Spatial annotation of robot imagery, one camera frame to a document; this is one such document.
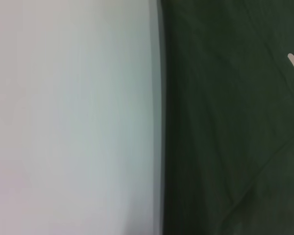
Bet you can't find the dark green FREE t-shirt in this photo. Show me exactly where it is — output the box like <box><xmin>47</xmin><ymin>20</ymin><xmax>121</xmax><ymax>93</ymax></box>
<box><xmin>159</xmin><ymin>0</ymin><xmax>294</xmax><ymax>235</ymax></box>

